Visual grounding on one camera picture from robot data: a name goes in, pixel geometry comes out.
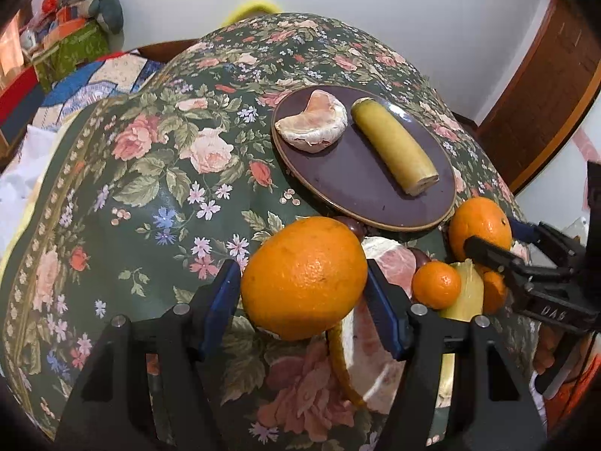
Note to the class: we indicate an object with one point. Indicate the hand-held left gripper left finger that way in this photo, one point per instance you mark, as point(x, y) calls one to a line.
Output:
point(225, 300)

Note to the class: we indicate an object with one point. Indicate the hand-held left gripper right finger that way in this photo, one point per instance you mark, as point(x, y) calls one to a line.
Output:
point(382, 310)

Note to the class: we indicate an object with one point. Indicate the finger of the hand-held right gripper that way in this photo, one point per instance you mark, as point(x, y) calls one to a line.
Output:
point(493, 253)
point(558, 244)

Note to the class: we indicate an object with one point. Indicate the medium orange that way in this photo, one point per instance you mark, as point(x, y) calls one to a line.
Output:
point(479, 221)

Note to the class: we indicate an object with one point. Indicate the yellow sugarcane piece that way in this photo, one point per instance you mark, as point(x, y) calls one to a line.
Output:
point(394, 145)
point(469, 291)

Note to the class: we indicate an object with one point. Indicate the pomelo wedge with rind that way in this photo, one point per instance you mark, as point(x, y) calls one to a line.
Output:
point(366, 366)

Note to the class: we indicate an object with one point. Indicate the small tangerine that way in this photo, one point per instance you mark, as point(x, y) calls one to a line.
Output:
point(436, 285)
point(493, 293)

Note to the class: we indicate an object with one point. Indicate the dark red grape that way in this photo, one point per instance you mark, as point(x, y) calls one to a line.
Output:
point(351, 226)
point(420, 257)

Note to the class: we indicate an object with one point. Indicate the large orange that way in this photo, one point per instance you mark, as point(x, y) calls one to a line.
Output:
point(300, 282)

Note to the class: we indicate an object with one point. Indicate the dark purple round plate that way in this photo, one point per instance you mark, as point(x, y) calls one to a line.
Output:
point(357, 174)

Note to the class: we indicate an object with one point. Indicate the pink pomelo piece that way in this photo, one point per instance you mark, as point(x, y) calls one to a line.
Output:
point(392, 263)

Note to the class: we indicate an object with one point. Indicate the orange cloth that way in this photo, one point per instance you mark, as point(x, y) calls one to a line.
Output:
point(577, 385)

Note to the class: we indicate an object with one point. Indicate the floral tablecloth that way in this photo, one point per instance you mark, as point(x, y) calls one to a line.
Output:
point(141, 244)

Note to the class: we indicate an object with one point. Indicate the brown wooden door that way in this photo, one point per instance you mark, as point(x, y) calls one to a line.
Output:
point(554, 80)

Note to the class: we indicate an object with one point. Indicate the peeled pomelo segment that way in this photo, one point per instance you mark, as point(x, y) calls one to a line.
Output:
point(312, 122)

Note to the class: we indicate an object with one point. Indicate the white sheet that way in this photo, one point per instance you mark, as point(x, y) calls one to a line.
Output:
point(23, 174)

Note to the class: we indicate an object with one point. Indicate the patchwork quilt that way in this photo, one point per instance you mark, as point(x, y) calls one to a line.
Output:
point(94, 84)

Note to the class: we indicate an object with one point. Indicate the yellow fuzzy object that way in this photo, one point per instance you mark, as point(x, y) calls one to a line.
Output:
point(249, 9)

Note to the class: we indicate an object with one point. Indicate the folded orange and blue fabric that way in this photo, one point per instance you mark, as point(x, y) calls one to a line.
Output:
point(65, 21)

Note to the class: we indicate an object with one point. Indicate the dark wooden bed frame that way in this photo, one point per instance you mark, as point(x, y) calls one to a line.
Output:
point(164, 49)

